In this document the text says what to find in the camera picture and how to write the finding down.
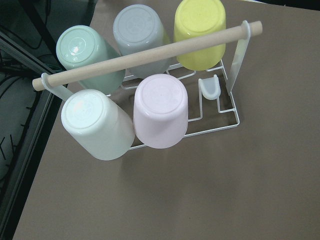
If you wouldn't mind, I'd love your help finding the white wire cup rack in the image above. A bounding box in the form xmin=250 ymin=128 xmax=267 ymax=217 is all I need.
xmin=32 ymin=20 xmax=241 ymax=151

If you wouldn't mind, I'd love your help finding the white cup in rack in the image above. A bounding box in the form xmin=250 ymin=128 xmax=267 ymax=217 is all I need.
xmin=61 ymin=89 xmax=135 ymax=161

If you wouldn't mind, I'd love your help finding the grey cup in rack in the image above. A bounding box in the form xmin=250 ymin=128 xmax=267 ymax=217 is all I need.
xmin=112 ymin=4 xmax=171 ymax=80

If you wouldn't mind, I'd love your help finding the green cup in rack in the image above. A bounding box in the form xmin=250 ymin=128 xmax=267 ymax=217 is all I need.
xmin=56 ymin=25 xmax=126 ymax=95

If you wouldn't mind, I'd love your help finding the yellow cup in rack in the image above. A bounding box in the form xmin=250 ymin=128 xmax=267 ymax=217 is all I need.
xmin=173 ymin=0 xmax=226 ymax=71

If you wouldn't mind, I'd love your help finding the pink cup in rack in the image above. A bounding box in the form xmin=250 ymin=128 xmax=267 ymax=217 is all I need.
xmin=133 ymin=74 xmax=188 ymax=149

